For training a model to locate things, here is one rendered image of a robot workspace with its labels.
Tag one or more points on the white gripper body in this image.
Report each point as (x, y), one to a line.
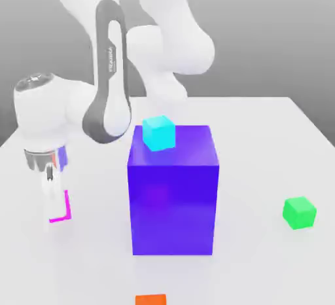
(55, 200)

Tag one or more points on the small cyan cube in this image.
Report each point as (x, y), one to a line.
(159, 134)

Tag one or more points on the small green cube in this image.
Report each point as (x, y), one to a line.
(299, 213)

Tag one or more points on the small orange cube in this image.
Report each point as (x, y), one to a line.
(150, 300)

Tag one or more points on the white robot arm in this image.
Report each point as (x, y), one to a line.
(157, 48)

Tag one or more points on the small magenta cube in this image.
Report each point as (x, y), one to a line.
(68, 209)

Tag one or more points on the large purple box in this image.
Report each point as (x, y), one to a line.
(171, 205)

